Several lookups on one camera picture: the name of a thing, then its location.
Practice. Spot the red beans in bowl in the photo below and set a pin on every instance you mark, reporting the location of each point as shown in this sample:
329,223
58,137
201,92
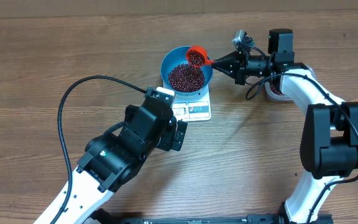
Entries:
186,78

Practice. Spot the red beans in scoop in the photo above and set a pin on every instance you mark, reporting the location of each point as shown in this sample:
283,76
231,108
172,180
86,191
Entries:
195,58

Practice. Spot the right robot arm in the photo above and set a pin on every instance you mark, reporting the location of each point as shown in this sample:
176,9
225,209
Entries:
329,142

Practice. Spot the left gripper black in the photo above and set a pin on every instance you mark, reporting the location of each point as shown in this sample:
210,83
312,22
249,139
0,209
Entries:
168,142

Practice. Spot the blue bowl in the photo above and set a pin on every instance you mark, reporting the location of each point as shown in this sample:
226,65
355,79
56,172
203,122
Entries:
176,57

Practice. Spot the orange measuring scoop blue handle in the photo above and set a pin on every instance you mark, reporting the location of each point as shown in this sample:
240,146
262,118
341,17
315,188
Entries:
202,51

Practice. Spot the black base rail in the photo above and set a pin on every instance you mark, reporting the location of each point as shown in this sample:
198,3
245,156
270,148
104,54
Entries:
103,217

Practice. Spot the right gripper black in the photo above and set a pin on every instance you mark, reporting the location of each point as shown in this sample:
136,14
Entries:
237,66

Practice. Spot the white kitchen scale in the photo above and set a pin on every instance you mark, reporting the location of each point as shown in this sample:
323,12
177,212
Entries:
190,107

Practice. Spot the clear plastic container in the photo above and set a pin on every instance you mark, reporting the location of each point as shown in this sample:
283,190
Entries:
273,97

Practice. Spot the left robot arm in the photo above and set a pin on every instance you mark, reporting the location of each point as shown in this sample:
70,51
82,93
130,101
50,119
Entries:
116,157

